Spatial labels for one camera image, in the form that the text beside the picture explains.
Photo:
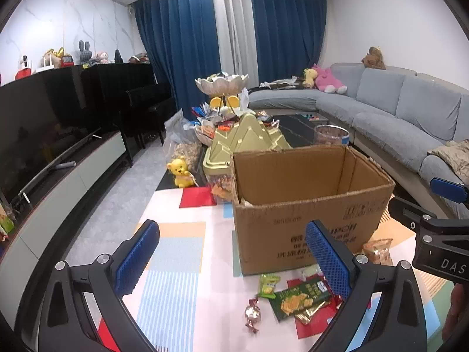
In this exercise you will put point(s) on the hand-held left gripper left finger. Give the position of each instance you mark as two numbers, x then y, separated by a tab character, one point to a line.
136	255

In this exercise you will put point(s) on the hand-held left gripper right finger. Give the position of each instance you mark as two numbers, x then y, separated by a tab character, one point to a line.
327	260

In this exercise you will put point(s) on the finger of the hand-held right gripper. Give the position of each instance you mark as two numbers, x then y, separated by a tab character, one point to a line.
406	211
447	189

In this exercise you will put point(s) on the gold foil snack packet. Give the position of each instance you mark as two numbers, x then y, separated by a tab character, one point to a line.
315	311

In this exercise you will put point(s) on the brown cardboard box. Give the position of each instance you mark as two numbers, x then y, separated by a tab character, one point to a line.
293	212

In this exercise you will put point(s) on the person's right hand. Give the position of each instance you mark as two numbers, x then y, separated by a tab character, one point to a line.
458	311

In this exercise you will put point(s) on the pale green wrapped candy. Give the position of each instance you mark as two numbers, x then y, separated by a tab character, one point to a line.
310	272

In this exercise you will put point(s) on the beige blanket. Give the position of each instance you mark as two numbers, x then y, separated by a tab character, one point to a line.
456	157

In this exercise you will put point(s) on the orange snack bag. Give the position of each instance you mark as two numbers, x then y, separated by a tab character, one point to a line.
379	252

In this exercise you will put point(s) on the dark green cracker packet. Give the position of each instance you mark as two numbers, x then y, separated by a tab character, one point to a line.
293	299

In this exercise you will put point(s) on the colourful play mat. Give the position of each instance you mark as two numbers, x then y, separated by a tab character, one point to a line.
190	249

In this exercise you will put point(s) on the small green snack packet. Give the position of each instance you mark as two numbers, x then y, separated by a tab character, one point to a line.
267	286

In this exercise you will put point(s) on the red foil wrapped candy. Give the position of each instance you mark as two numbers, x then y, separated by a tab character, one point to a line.
252	315

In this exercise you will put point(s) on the yellow bear toy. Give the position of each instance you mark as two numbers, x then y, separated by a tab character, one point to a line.
180	171

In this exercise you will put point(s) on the grey television cabinet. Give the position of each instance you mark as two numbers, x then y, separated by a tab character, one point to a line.
91	168

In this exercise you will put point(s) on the clear round cookie jar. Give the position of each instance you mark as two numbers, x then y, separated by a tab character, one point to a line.
331	135

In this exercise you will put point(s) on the grey corner sofa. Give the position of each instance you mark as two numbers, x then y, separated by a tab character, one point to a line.
384	95

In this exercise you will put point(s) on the clear bag of nuts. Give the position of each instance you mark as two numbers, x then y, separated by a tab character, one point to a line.
185	152

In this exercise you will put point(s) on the grey remote control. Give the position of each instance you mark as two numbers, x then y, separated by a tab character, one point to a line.
66	164

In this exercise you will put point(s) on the small green box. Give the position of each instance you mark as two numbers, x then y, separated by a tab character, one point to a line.
5	223

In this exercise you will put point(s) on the dark marble coffee table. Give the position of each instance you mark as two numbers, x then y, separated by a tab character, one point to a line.
296	129

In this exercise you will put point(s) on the black piano bench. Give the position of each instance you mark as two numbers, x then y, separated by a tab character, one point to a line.
161	112

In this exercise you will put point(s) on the pile of snack packets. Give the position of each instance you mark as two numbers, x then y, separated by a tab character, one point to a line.
207	124

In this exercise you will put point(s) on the brown teddy bear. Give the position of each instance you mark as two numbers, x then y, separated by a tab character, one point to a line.
373	58

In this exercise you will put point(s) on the pink plush toy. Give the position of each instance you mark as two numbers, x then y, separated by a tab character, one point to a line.
328	79

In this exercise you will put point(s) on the black television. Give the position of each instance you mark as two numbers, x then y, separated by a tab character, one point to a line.
40	121

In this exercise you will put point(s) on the yellow plush toy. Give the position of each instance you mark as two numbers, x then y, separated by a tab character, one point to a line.
309	77

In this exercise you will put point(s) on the black upright piano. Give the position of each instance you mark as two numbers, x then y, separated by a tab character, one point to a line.
110	88

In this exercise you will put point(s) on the scattered papers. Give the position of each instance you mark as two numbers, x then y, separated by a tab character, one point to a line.
282	82

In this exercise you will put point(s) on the shell shaped tiered bowl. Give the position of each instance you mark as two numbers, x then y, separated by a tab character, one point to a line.
220	85

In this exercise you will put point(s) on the small pink plush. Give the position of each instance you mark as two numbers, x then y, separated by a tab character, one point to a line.
102	58

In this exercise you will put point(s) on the grey rabbit plush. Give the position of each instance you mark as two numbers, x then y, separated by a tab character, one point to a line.
85	55

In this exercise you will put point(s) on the gold and brown toy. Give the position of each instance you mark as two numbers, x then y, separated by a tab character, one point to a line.
56	58

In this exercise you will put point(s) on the blue curtain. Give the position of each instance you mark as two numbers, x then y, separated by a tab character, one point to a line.
176	44
289	29

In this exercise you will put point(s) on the grey sheer curtain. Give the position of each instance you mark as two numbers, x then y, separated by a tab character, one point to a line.
234	25

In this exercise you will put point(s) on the white small camera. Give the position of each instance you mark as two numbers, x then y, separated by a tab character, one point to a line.
26	63

